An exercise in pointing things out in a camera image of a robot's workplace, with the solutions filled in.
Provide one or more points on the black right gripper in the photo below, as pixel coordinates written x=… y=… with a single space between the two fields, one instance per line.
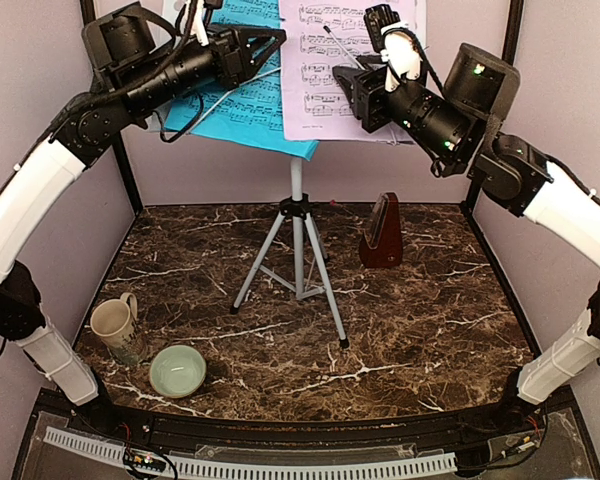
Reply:
x=367 y=91

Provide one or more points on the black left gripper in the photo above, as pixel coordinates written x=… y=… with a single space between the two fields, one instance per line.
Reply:
x=232 y=48

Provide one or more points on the blue sheet music page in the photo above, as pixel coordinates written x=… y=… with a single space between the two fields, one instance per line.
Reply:
x=251 y=115

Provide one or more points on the lavender sheet music page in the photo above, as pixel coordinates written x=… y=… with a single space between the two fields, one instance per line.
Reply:
x=323 y=34

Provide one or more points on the grey perforated music stand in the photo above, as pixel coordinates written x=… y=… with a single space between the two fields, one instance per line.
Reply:
x=311 y=276

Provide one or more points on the red-brown wooden metronome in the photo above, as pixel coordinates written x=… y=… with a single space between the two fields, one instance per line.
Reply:
x=381 y=244

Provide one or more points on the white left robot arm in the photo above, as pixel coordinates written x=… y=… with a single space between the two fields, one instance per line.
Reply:
x=140 y=61

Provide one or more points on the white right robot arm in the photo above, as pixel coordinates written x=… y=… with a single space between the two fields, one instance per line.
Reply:
x=531 y=184

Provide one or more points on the cream ceramic mug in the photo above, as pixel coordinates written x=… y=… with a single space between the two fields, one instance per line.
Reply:
x=115 y=323

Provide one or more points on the light green ceramic bowl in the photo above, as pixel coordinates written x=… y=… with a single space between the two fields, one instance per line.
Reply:
x=177 y=371

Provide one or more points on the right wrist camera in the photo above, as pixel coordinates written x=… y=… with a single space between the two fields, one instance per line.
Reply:
x=394 y=41

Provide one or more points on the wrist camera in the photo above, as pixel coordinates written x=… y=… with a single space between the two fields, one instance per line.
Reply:
x=394 y=41
x=194 y=17

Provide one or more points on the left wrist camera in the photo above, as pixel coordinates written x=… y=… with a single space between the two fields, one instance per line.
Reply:
x=194 y=17

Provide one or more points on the white slotted cable duct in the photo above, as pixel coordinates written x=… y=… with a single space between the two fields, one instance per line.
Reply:
x=214 y=462

